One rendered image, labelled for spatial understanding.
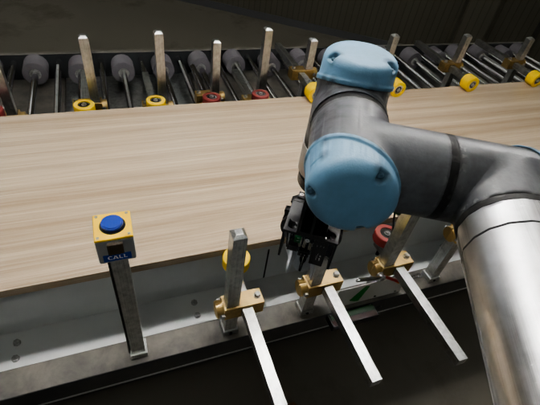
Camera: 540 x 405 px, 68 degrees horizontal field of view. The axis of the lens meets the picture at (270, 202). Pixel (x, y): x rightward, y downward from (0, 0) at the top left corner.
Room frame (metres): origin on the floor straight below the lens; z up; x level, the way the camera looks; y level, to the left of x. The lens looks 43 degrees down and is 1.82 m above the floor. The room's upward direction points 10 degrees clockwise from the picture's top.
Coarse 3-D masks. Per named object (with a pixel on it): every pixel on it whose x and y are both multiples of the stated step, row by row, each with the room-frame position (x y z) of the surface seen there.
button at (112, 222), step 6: (108, 216) 0.51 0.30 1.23; (114, 216) 0.51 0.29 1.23; (120, 216) 0.52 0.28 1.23; (102, 222) 0.49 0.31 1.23; (108, 222) 0.49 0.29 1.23; (114, 222) 0.50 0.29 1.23; (120, 222) 0.50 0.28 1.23; (102, 228) 0.48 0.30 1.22; (108, 228) 0.48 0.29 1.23; (114, 228) 0.48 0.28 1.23
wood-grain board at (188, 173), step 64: (0, 128) 1.12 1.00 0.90; (64, 128) 1.18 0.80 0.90; (128, 128) 1.25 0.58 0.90; (192, 128) 1.32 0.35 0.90; (256, 128) 1.40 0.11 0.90; (448, 128) 1.67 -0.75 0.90; (512, 128) 1.78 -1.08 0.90; (0, 192) 0.81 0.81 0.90; (64, 192) 0.86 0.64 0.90; (128, 192) 0.91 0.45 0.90; (192, 192) 0.96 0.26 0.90; (256, 192) 1.01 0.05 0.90; (0, 256) 0.59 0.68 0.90; (64, 256) 0.63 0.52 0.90; (192, 256) 0.70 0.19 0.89
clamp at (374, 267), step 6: (402, 252) 0.88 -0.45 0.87; (378, 258) 0.84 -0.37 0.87; (402, 258) 0.86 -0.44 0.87; (372, 264) 0.82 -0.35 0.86; (378, 264) 0.82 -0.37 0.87; (396, 264) 0.83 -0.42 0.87; (402, 264) 0.83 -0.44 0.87; (408, 264) 0.84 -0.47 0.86; (372, 270) 0.81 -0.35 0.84; (378, 270) 0.80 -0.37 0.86; (384, 270) 0.80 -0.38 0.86; (390, 270) 0.81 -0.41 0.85; (408, 270) 0.85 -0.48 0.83
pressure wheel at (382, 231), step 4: (384, 224) 0.96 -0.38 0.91; (376, 228) 0.93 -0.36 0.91; (380, 228) 0.94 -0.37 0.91; (384, 228) 0.94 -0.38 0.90; (388, 228) 0.95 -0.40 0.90; (376, 232) 0.92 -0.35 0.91; (380, 232) 0.92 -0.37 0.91; (384, 232) 0.92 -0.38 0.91; (388, 232) 0.92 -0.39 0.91; (376, 236) 0.90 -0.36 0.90; (380, 236) 0.90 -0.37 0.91; (384, 236) 0.91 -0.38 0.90; (388, 236) 0.91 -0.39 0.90; (376, 240) 0.90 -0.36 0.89; (380, 240) 0.89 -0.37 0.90; (384, 240) 0.89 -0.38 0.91; (380, 244) 0.89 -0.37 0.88; (384, 244) 0.88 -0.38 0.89; (376, 252) 0.92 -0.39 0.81
